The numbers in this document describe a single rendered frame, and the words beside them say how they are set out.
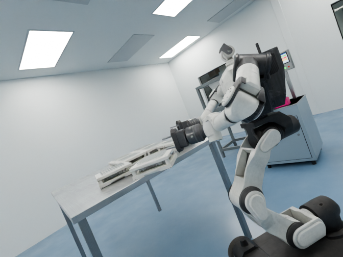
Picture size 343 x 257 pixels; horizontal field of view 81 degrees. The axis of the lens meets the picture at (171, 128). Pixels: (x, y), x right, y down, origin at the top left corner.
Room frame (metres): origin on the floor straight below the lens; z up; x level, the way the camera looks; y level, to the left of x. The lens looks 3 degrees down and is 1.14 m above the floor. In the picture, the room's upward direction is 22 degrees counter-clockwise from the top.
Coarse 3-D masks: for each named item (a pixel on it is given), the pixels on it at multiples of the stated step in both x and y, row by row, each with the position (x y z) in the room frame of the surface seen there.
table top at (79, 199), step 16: (192, 144) 1.56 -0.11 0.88; (208, 144) 1.49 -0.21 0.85; (176, 160) 1.30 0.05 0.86; (128, 176) 1.33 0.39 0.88; (64, 192) 1.74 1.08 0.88; (80, 192) 1.45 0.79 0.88; (96, 192) 1.24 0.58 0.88; (112, 192) 1.08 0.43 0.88; (128, 192) 1.09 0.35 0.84; (64, 208) 1.16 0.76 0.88; (80, 208) 1.02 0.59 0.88; (96, 208) 0.98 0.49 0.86
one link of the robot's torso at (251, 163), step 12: (276, 132) 1.04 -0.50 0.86; (264, 144) 1.02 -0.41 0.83; (276, 144) 1.03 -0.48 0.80; (240, 156) 1.13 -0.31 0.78; (252, 156) 1.02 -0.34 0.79; (264, 156) 1.02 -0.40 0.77; (240, 168) 1.12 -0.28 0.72; (252, 168) 1.04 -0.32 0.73; (264, 168) 1.05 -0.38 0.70; (240, 180) 1.05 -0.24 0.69; (252, 180) 1.03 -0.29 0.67; (228, 192) 1.12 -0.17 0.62; (240, 192) 1.02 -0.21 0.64; (240, 204) 1.00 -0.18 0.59
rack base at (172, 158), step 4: (172, 156) 1.28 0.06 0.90; (176, 156) 1.30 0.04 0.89; (172, 160) 1.16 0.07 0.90; (164, 164) 1.13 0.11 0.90; (168, 164) 1.10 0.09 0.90; (172, 164) 1.13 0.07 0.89; (152, 168) 1.15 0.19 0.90; (156, 168) 1.12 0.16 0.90; (160, 168) 1.11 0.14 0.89; (164, 168) 1.11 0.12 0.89; (140, 172) 1.17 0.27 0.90; (144, 172) 1.13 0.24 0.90; (148, 172) 1.13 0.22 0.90; (152, 172) 1.14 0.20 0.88; (132, 176) 1.15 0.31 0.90; (136, 176) 1.14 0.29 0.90; (140, 176) 1.14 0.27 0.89; (144, 176) 1.13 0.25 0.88
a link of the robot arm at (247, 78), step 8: (248, 64) 0.80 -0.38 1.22; (240, 72) 0.78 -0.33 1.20; (248, 72) 0.75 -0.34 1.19; (256, 72) 0.76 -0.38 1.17; (240, 80) 0.70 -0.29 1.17; (248, 80) 0.70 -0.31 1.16; (256, 80) 0.71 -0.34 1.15; (232, 88) 0.69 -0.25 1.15; (240, 88) 0.72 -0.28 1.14; (248, 88) 0.70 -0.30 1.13; (256, 88) 0.69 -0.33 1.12; (224, 96) 0.74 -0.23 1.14; (232, 96) 0.68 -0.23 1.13; (256, 96) 0.72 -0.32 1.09; (264, 96) 0.69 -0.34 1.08; (224, 104) 0.71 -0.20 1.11; (264, 104) 0.68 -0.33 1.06
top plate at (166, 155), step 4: (172, 148) 1.28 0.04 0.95; (168, 152) 1.18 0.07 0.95; (172, 152) 1.23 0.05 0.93; (164, 156) 1.12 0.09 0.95; (168, 156) 1.12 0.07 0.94; (152, 160) 1.14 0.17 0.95; (156, 160) 1.11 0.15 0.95; (160, 160) 1.11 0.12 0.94; (140, 164) 1.16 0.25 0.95; (144, 164) 1.13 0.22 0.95; (148, 164) 1.12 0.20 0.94; (152, 164) 1.12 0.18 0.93; (132, 168) 1.14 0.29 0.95; (136, 168) 1.14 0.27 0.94; (140, 168) 1.13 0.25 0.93
